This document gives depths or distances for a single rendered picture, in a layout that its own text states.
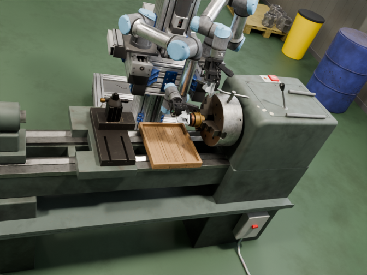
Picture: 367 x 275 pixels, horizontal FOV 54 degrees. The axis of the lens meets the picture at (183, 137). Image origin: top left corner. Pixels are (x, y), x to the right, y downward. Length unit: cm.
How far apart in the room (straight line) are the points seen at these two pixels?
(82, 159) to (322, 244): 230
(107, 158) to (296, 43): 503
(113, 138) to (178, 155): 40
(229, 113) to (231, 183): 49
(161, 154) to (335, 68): 352
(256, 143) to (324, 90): 327
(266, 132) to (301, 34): 444
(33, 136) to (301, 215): 245
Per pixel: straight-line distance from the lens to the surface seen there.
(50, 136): 210
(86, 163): 187
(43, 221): 211
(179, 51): 205
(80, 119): 212
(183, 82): 229
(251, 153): 214
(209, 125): 204
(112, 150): 189
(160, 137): 218
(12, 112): 180
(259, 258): 302
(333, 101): 533
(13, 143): 188
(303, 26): 636
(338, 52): 515
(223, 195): 237
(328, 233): 358
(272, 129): 207
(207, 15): 196
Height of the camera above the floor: 226
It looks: 38 degrees down
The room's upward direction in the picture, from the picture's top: 20 degrees clockwise
